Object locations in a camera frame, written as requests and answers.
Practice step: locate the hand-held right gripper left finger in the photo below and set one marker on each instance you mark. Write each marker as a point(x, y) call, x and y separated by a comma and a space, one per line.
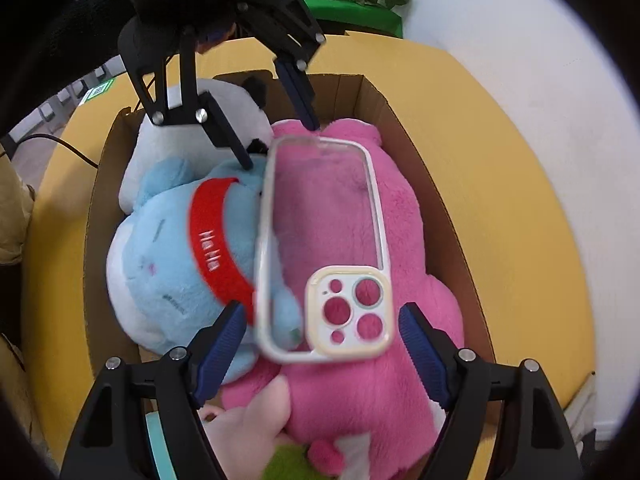
point(220, 355)

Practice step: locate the green planter box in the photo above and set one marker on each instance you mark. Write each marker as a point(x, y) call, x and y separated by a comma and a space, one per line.
point(350, 15)

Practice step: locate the green floor sticker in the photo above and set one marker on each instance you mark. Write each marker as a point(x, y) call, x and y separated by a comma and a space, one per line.
point(97, 91)

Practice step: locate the brown cardboard box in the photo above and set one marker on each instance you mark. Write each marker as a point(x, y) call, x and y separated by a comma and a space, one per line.
point(440, 195)

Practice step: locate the blue plush toy red collar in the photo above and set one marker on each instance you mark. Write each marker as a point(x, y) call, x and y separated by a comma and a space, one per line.
point(155, 240)

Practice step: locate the beige cloth bag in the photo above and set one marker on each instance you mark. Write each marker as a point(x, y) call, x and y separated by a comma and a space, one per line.
point(12, 210)

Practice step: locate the clear phone case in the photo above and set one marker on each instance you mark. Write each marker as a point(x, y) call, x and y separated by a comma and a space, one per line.
point(312, 320)

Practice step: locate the pale pink and teal plush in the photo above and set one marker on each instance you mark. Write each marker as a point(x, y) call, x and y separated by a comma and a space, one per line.
point(250, 430)

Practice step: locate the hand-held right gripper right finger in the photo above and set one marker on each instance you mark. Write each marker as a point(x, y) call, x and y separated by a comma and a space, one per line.
point(425, 355)

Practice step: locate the white panda plush toy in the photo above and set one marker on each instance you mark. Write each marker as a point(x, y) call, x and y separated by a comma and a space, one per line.
point(240, 110)

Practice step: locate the pink plush toy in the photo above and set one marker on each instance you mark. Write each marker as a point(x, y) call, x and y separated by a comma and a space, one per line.
point(400, 240)

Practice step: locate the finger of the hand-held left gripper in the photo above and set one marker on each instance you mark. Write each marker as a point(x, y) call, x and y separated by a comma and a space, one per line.
point(300, 95)
point(227, 132)

